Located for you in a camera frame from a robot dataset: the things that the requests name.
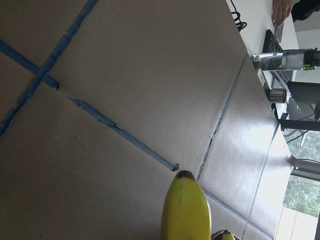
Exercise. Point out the yellow banana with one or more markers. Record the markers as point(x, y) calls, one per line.
point(186, 213)
point(227, 236)

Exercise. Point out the brown wicker basket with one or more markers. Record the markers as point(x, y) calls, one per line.
point(217, 235)

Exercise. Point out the clear water bottle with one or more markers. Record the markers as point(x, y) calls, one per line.
point(288, 60)

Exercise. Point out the seated person in black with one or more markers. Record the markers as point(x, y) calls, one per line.
point(299, 11)

